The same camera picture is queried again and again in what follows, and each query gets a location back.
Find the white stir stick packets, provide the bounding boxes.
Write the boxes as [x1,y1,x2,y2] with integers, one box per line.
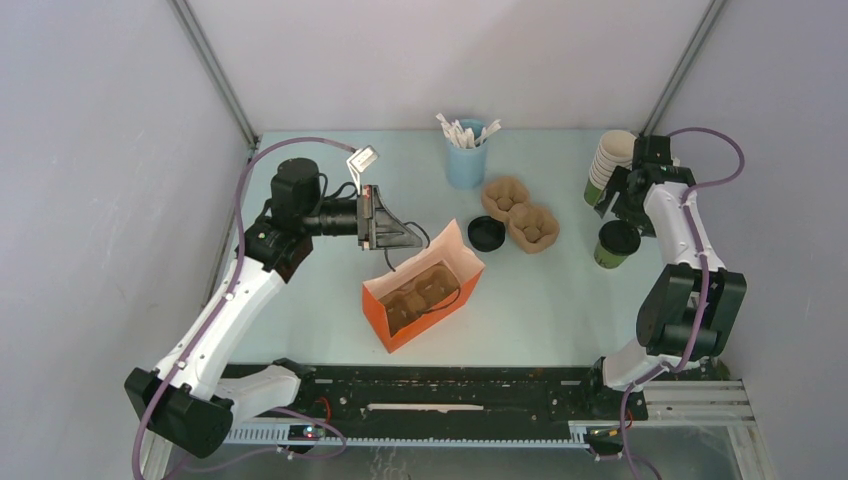
[435,113,502,150]

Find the brown pulp cup carrier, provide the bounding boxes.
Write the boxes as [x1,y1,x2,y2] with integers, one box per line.
[481,176,560,254]

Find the purple cable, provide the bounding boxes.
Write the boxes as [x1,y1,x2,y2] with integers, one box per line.
[619,127,747,480]
[131,137,359,480]

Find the light blue holder cup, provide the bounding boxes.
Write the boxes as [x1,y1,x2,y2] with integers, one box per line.
[446,128,488,190]

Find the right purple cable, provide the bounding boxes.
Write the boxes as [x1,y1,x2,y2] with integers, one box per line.
[619,127,747,480]

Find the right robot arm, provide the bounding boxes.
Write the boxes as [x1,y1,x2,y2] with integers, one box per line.
[581,134,747,418]

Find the single brown pulp carrier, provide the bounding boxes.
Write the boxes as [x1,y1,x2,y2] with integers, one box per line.
[379,262,461,337]

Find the stack of black lids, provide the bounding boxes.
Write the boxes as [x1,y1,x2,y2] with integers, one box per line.
[467,215,506,253]

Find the stack of paper cups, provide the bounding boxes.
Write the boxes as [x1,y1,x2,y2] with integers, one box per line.
[583,130,636,206]

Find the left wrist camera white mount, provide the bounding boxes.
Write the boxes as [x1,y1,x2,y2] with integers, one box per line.
[345,145,379,194]

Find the black coffee lid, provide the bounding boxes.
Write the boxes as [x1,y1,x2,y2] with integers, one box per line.
[598,220,641,256]

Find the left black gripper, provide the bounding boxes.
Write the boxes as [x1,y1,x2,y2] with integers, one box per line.
[303,185,422,250]

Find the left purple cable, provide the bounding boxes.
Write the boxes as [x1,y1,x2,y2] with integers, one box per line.
[131,137,359,480]

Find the orange paper bag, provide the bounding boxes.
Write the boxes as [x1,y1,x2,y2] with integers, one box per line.
[362,220,485,353]

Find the green paper cup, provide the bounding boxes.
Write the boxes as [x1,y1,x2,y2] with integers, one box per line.
[593,241,632,270]

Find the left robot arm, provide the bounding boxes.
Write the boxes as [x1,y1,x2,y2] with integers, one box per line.
[125,158,424,458]

